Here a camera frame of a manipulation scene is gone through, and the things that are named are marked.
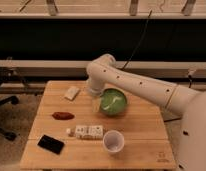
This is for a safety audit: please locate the red pepper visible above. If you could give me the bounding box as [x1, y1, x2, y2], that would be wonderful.
[52, 112, 75, 120]

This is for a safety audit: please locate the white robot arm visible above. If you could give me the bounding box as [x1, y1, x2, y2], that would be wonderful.
[86, 54, 206, 171]

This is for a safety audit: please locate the white sponge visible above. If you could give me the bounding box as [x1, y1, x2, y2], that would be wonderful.
[64, 86, 80, 101]

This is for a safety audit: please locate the green bowl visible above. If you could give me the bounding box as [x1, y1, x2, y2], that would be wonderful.
[100, 88, 127, 117]

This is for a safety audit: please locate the white patterned bottle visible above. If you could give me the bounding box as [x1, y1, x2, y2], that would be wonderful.
[66, 125, 104, 139]

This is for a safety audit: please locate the wooden folding table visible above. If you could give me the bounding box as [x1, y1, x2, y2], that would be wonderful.
[20, 81, 175, 170]

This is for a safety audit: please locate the black smartphone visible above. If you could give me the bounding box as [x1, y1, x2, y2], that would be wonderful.
[38, 135, 64, 154]

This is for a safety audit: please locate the black hanging cable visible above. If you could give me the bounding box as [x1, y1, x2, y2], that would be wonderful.
[119, 9, 153, 71]

